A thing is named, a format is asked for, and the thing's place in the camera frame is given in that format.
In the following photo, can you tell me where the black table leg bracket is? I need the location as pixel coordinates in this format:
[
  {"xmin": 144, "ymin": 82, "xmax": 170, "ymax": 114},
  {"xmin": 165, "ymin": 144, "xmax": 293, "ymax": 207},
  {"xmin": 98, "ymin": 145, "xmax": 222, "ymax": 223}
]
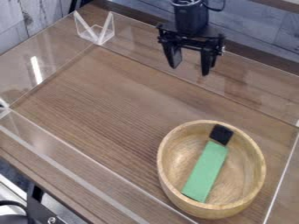
[{"xmin": 26, "ymin": 184, "xmax": 66, "ymax": 224}]

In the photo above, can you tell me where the wooden bowl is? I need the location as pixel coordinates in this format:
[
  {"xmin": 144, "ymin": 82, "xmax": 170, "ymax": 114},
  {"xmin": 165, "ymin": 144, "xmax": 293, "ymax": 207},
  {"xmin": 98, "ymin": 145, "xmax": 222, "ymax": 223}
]
[{"xmin": 156, "ymin": 120, "xmax": 266, "ymax": 221}]

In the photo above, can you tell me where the small black square block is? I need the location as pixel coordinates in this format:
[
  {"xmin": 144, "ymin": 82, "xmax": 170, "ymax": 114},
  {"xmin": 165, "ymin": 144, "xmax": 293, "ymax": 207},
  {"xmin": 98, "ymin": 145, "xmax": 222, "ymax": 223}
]
[{"xmin": 209, "ymin": 124, "xmax": 233, "ymax": 145}]

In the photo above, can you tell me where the clear acrylic front wall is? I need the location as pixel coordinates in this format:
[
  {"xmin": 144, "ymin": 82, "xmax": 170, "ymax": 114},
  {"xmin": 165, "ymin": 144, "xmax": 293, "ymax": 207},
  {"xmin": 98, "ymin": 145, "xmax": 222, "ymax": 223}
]
[{"xmin": 0, "ymin": 108, "xmax": 197, "ymax": 224}]

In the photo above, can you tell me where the green foam stick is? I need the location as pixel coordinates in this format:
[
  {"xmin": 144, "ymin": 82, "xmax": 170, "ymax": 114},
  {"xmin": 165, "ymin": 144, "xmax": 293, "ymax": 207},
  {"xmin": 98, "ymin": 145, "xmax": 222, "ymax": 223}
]
[{"xmin": 181, "ymin": 141, "xmax": 228, "ymax": 203}]

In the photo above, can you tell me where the black cable lower left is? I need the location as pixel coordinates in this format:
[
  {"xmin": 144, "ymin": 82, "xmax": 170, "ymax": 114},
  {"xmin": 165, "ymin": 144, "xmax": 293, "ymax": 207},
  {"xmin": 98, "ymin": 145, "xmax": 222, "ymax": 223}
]
[{"xmin": 0, "ymin": 200, "xmax": 30, "ymax": 217}]

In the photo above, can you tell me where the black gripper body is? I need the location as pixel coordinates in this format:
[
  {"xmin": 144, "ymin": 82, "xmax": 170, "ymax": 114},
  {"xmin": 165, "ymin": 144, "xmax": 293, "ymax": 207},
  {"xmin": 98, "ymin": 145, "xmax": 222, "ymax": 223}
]
[{"xmin": 156, "ymin": 0, "xmax": 225, "ymax": 56}]

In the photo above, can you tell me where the clear acrylic corner bracket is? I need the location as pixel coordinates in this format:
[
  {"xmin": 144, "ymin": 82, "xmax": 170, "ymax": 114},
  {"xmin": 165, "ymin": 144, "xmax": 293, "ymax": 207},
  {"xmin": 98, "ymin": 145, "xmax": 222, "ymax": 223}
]
[{"xmin": 73, "ymin": 11, "xmax": 114, "ymax": 46}]

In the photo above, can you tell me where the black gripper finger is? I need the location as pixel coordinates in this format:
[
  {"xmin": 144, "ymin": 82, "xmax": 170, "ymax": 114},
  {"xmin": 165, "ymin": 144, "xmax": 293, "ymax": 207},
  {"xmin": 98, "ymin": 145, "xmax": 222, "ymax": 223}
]
[
  {"xmin": 162, "ymin": 42, "xmax": 182, "ymax": 69},
  {"xmin": 200, "ymin": 49, "xmax": 217, "ymax": 76}
]

